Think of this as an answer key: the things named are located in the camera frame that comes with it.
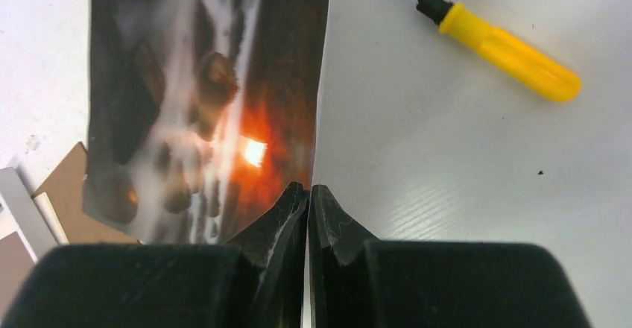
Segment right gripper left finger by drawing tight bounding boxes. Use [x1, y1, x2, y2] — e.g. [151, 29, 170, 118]
[1, 183, 309, 327]

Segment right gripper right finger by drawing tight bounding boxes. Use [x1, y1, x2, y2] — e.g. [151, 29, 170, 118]
[308, 185, 590, 327]

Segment sunset photo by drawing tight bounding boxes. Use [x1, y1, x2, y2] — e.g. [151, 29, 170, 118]
[83, 0, 329, 244]

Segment white picture frame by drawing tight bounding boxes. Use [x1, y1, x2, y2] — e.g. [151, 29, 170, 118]
[1, 167, 69, 262]

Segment brown backing board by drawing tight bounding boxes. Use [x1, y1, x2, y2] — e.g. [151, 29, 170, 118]
[1, 142, 136, 313]

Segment yellow handled screwdriver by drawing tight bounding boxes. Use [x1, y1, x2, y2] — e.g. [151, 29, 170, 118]
[415, 0, 582, 102]

